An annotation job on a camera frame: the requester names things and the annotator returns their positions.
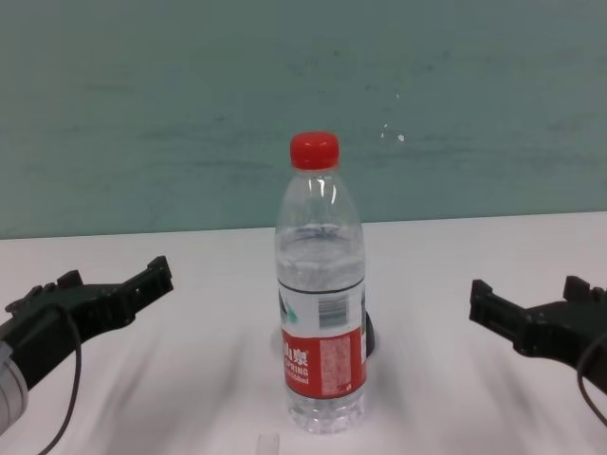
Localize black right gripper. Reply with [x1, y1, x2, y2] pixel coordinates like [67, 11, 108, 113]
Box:
[468, 275, 607, 386]

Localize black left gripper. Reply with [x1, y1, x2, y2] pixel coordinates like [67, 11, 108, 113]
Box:
[0, 255, 175, 391]

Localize clear water bottle red cap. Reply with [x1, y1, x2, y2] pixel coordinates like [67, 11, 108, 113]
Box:
[274, 131, 369, 435]

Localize blue push button black base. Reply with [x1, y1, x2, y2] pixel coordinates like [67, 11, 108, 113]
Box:
[362, 310, 379, 364]

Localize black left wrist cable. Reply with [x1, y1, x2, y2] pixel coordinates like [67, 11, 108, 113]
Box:
[40, 305, 83, 455]

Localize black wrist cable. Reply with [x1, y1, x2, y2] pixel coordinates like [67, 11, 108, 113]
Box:
[40, 305, 83, 455]
[576, 331, 607, 428]

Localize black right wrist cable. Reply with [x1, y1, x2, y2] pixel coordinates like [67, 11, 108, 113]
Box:
[576, 331, 607, 428]

